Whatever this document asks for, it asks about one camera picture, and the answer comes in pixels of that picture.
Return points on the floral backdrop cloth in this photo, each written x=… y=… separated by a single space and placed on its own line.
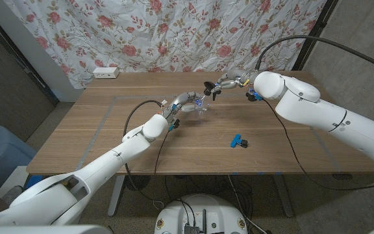
x=141 y=32

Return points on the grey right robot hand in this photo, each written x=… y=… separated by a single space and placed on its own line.
x=239 y=78

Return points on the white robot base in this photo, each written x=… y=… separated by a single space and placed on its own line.
x=206 y=208

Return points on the blue and black clip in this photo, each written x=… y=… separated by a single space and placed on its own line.
x=235 y=140

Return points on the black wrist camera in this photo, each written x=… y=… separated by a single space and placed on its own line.
x=174 y=124
x=252 y=96

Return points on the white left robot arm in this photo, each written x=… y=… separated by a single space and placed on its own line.
x=109 y=159

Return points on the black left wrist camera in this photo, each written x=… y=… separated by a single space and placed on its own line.
x=174 y=124

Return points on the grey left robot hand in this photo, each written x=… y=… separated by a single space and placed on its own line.
x=185 y=100

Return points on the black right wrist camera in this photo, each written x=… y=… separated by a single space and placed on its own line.
x=252 y=96

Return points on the black backdrop frame pole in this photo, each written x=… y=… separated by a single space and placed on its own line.
x=315 y=32
x=18 y=61

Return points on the grey table leg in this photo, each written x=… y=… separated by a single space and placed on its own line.
x=115 y=195
x=284 y=198

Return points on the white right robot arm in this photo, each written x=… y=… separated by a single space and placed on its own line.
x=313 y=110

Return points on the grey shoe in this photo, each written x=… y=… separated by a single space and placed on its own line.
x=13 y=194

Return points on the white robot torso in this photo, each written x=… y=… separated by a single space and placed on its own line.
x=44 y=230

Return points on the white power strip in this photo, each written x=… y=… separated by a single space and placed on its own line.
x=106 y=72

